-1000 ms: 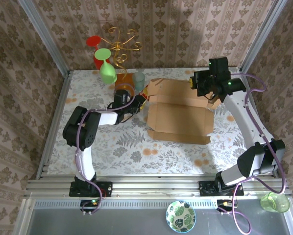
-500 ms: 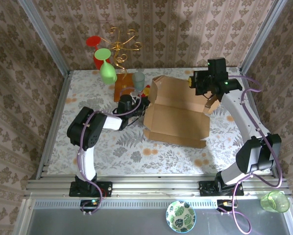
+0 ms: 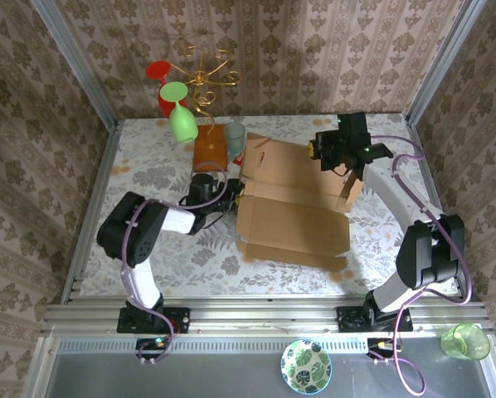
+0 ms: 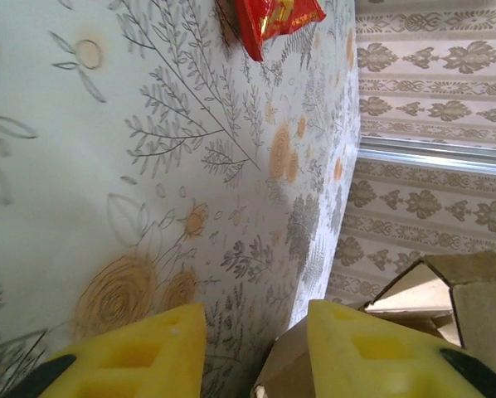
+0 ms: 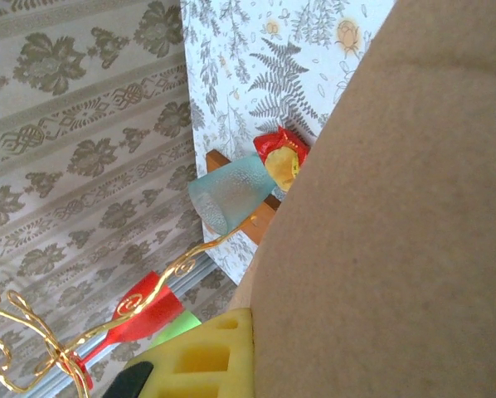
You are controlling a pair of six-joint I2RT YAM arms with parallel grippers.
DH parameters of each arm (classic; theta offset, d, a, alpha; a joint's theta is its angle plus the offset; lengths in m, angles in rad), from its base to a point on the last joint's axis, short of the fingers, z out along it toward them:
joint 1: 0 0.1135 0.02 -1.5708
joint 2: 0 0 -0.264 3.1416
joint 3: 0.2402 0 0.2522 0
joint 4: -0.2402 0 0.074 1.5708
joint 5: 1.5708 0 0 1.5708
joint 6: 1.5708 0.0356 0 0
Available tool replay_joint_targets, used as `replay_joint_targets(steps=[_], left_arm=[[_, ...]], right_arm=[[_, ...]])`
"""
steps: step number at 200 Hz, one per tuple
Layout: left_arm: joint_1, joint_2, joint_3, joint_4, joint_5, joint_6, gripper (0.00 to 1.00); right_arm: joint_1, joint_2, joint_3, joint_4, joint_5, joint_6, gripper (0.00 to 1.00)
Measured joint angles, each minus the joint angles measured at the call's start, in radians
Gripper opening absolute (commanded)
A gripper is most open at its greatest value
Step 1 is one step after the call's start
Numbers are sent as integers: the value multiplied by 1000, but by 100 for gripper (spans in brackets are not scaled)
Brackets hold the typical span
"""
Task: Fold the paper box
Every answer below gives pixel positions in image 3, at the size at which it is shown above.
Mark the red plastic wine glass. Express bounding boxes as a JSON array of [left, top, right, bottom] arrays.
[[144, 61, 187, 119]]

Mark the green plastic wine glass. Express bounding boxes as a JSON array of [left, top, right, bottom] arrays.
[[159, 81, 199, 145]]

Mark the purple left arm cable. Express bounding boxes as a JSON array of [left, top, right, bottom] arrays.
[[121, 172, 229, 366]]

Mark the floral tablecloth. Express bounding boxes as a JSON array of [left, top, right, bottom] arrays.
[[80, 114, 460, 298]]

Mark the brown cardboard paper box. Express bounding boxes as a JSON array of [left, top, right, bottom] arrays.
[[234, 131, 365, 274]]

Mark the gold wire rack wooden base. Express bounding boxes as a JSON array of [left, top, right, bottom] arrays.
[[171, 43, 241, 173]]

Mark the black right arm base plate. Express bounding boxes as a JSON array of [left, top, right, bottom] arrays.
[[337, 305, 414, 332]]

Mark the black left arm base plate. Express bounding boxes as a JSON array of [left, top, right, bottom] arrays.
[[117, 306, 191, 335]]

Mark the small black connector box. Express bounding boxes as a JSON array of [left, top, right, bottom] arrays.
[[135, 337, 170, 361], [367, 337, 402, 360]]

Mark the aluminium frame post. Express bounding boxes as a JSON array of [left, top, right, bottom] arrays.
[[404, 0, 488, 125], [30, 0, 119, 130]]

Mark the grey metal shelf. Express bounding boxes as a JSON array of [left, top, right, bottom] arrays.
[[22, 335, 496, 398]]

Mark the aluminium frame cross rail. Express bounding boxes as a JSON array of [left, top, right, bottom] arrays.
[[40, 296, 494, 337]]

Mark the translucent grey plastic cup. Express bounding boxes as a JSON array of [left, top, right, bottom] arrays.
[[223, 121, 247, 155]]

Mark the green transparent plastic cup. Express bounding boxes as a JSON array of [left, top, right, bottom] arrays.
[[440, 322, 492, 360]]

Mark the leaf pattern bowl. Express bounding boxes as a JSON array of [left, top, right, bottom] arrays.
[[280, 338, 333, 395]]

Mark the aluminium frame side rail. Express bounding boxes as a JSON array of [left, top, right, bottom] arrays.
[[59, 119, 121, 304], [404, 115, 474, 302]]

